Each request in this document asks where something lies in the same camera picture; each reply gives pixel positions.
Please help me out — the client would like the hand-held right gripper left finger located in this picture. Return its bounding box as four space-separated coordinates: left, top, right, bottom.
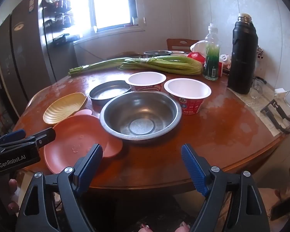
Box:
16 144 103 232

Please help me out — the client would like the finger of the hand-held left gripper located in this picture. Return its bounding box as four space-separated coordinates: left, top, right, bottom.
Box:
0 129 26 148
26 127 56 148

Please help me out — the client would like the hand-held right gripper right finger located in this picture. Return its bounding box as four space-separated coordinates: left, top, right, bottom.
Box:
181 144 272 232

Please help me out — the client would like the orange plastic plate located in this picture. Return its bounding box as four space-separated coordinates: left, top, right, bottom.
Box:
43 115 123 174

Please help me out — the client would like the yellow shell-shaped plate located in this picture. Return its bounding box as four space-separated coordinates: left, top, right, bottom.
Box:
43 92 88 125

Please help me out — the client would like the large steel bowl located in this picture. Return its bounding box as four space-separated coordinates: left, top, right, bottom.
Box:
100 91 183 141

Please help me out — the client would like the round steel plate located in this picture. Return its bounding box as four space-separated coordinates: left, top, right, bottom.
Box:
89 80 132 106

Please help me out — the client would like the white paper bowl red print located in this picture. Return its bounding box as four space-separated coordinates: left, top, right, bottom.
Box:
164 78 212 116
128 72 166 93

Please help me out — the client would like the person's left hand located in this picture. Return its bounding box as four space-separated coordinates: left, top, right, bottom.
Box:
8 179 20 213

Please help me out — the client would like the person's foot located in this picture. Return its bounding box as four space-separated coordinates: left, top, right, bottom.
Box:
140 221 191 232

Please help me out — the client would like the brown refrigerator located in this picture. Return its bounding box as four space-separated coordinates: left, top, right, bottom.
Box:
0 0 75 116

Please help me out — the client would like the thin celery bunch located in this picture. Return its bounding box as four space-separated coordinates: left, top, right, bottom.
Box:
68 57 136 76

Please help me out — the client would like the glass jar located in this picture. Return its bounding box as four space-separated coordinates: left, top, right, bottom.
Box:
250 79 263 99

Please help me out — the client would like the thick celery bunch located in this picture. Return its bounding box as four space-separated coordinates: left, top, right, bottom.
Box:
118 55 203 76

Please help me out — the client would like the clear bottle green label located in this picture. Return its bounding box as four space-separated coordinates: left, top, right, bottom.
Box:
202 24 222 81

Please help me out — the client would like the curved-back wooden chair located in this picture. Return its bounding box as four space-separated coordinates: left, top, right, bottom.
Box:
111 51 141 58

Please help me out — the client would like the red plastic bag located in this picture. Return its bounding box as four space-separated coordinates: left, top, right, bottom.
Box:
187 52 206 64

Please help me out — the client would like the white charger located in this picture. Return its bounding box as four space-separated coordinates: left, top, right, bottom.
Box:
274 88 290 100

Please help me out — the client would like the small white bottle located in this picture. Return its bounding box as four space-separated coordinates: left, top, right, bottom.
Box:
219 54 232 70

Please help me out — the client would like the black storage rack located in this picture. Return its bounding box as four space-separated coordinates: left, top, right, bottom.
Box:
41 0 83 46

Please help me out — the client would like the black thermos flask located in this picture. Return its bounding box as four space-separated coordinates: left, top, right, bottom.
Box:
227 13 258 95

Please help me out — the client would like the small steel bowl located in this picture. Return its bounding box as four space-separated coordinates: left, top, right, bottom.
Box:
143 50 172 58

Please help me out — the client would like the white plastic bag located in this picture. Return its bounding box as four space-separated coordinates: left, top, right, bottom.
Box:
190 40 208 54

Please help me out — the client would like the wooden chair with cutout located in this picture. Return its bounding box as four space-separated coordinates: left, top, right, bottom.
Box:
166 38 200 52

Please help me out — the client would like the red white dotted item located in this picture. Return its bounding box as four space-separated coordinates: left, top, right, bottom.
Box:
256 45 265 60

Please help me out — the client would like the window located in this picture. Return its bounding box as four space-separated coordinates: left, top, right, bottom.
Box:
55 0 145 39

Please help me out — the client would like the black metal bracket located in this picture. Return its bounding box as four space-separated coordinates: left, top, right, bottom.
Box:
260 99 290 134

